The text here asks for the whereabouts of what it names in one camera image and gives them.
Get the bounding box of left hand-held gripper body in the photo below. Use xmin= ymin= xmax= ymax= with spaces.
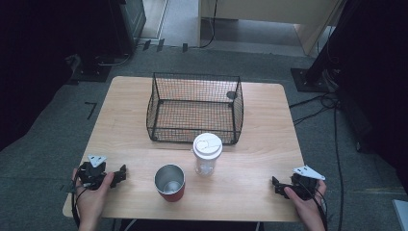
xmin=77 ymin=154 xmax=112 ymax=191

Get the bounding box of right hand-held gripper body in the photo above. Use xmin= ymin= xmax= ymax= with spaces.
xmin=290 ymin=165 xmax=326 ymax=201

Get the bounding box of red metal cup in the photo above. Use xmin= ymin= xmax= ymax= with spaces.
xmin=154 ymin=164 xmax=187 ymax=203

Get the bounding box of clear cup with white lid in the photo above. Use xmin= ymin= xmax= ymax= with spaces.
xmin=191 ymin=132 xmax=223 ymax=177

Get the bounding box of black wire mesh basket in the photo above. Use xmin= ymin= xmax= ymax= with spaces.
xmin=145 ymin=72 xmax=244 ymax=145

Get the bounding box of person's right hand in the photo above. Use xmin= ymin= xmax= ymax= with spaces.
xmin=283 ymin=179 xmax=328 ymax=223

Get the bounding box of person's left hand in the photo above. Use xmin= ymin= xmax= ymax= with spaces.
xmin=71 ymin=167 xmax=115 ymax=223

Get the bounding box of wooden table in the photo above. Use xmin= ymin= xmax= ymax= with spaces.
xmin=62 ymin=75 xmax=305 ymax=223

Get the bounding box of pale grey flat object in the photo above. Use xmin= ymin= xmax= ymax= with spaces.
xmin=392 ymin=198 xmax=408 ymax=231

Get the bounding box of dark curtain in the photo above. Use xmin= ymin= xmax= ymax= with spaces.
xmin=0 ymin=0 xmax=112 ymax=152
xmin=312 ymin=0 xmax=408 ymax=187

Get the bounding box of black cabinet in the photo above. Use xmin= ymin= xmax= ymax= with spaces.
xmin=107 ymin=0 xmax=147 ymax=56

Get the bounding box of beige wooden partition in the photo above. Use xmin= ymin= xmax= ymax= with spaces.
xmin=197 ymin=0 xmax=345 ymax=56

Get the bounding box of right hand-held gripper cable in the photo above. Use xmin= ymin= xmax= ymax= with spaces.
xmin=297 ymin=181 xmax=329 ymax=231

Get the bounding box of hand-held gripper cable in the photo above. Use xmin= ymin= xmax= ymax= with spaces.
xmin=297 ymin=181 xmax=329 ymax=231
xmin=65 ymin=174 xmax=89 ymax=229

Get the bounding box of left hand-held gripper cable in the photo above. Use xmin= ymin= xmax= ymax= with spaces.
xmin=65 ymin=174 xmax=89 ymax=229

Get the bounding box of black floor cable bundle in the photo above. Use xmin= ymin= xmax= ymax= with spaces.
xmin=288 ymin=91 xmax=341 ymax=127

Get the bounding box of black stand base plate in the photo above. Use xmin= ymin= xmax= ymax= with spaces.
xmin=65 ymin=53 xmax=113 ymax=85
xmin=291 ymin=66 xmax=333 ymax=94

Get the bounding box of black hanging cable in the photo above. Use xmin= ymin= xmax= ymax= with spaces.
xmin=199 ymin=0 xmax=219 ymax=50

